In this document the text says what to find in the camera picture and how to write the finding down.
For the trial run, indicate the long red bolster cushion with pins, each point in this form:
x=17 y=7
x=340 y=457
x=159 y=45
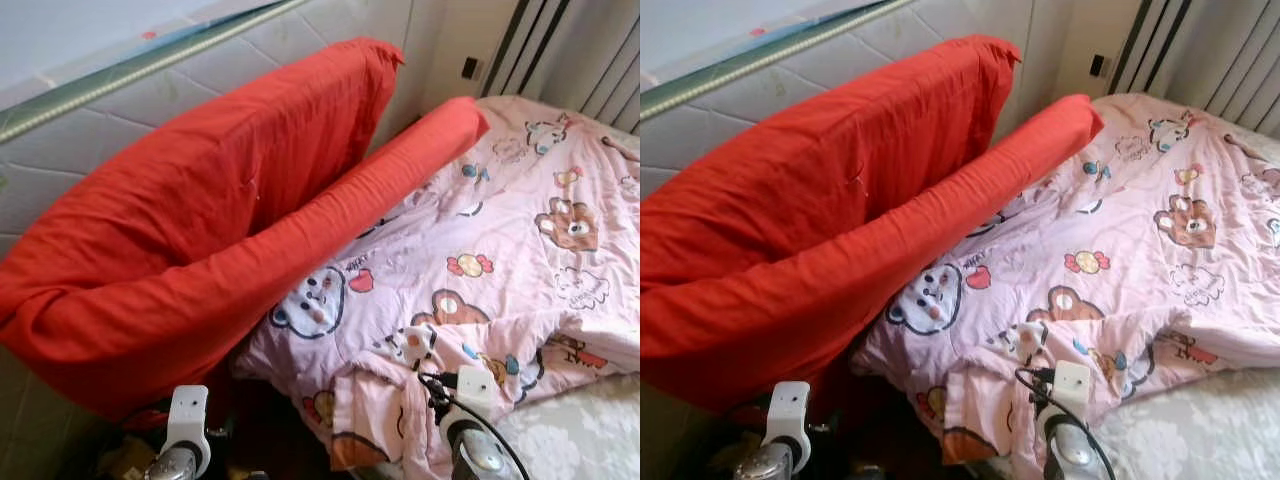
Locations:
x=250 y=290
x=870 y=290

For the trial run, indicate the beige floral bed sheet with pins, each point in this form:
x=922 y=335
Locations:
x=1200 y=430
x=580 y=430

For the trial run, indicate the pink cartoon print quilt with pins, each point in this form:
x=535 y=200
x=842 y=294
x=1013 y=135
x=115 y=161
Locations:
x=1120 y=240
x=500 y=230

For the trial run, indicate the large red cushion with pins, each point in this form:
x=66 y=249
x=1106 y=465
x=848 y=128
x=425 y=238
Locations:
x=220 y=170
x=830 y=170

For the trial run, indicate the grey striped curtain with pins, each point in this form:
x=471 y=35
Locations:
x=1220 y=45
x=580 y=50

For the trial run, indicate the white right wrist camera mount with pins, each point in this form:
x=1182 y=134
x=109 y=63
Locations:
x=1070 y=385
x=475 y=390

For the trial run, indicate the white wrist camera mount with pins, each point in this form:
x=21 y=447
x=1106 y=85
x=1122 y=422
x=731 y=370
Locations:
x=188 y=420
x=1070 y=385
x=790 y=415
x=475 y=390

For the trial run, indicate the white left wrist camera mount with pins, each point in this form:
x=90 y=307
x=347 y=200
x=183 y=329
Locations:
x=188 y=420
x=790 y=415

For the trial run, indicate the black wall socket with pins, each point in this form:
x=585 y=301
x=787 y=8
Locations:
x=1098 y=65
x=470 y=68

